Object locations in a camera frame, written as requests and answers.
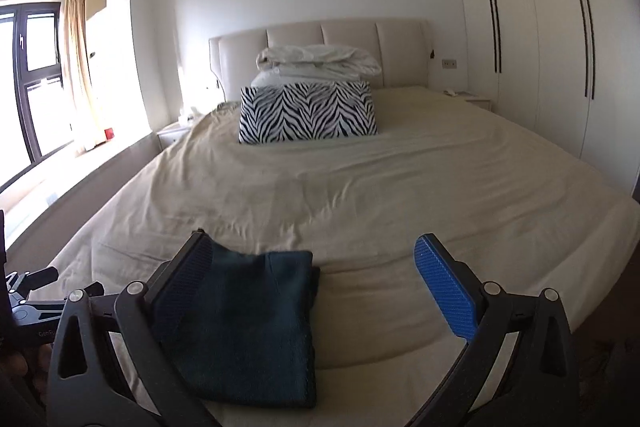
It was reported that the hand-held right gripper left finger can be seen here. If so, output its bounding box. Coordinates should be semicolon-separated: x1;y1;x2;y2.
47;229;223;427

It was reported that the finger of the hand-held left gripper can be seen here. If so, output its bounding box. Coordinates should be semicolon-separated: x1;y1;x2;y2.
19;266;59;292

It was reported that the beige curtain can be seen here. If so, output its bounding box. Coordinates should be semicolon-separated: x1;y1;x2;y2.
60;0;102;150

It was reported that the teal knit sweater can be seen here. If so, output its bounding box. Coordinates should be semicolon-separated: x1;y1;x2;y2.
155;239;321;409

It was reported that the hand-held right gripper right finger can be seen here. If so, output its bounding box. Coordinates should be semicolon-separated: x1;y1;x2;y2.
414;233;573;427

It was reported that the dark framed window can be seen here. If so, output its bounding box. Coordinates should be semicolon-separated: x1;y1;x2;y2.
0;2;76;178

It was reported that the zebra print pillow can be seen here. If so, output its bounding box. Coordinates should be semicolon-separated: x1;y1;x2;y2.
238;80;379;145

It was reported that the person's left hand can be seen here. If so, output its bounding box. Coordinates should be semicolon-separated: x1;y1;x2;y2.
0;344;51;388

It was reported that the white pillow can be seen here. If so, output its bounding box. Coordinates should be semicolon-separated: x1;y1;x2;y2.
250;69;371;91

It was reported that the white nightstand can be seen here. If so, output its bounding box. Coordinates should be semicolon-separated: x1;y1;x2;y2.
157;122;195;151
442;89;496;111

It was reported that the white crumpled duvet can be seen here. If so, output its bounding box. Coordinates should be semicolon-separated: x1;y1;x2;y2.
256;44;383;80

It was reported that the bed with beige sheet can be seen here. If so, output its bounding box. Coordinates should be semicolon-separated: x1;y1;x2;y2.
10;18;640;418

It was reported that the white wardrobe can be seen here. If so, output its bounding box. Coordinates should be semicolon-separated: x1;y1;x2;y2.
440;0;640;208

